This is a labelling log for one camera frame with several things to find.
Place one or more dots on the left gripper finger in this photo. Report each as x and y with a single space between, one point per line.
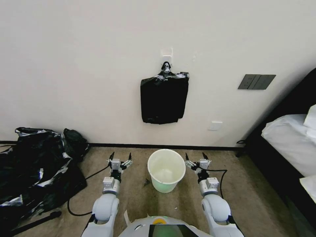
110 160
127 162

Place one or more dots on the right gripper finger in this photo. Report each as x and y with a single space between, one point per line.
207 159
189 163

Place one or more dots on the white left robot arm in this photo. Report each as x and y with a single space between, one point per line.
105 206

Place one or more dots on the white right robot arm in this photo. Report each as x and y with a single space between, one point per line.
216 206

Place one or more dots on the white plastic trash bin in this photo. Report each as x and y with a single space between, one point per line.
166 172

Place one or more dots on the small bunched black bag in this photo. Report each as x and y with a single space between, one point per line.
74 142

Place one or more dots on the flat black trash bag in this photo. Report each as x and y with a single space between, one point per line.
163 98

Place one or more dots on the crumpled black trash bag pile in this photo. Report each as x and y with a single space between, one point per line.
37 172

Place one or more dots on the black baseboard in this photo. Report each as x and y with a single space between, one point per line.
148 145

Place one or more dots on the white paper strip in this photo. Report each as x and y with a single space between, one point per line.
126 217

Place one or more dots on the white robot front shell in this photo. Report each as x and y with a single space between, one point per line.
138 228

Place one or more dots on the white duvet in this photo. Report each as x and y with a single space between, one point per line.
288 140

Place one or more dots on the black rod with knob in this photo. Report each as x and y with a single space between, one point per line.
37 222

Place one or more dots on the white bed sheet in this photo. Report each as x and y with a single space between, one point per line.
309 185

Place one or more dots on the white pillow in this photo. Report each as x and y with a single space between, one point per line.
311 116

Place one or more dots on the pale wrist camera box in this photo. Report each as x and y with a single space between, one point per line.
116 164
204 164

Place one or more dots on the white wall socket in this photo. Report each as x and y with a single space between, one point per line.
214 125

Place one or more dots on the black bed frame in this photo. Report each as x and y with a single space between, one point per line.
269 170

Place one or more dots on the dark grey switch panel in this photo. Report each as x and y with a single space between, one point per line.
256 81

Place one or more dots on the white wall hook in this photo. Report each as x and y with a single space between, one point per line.
166 55

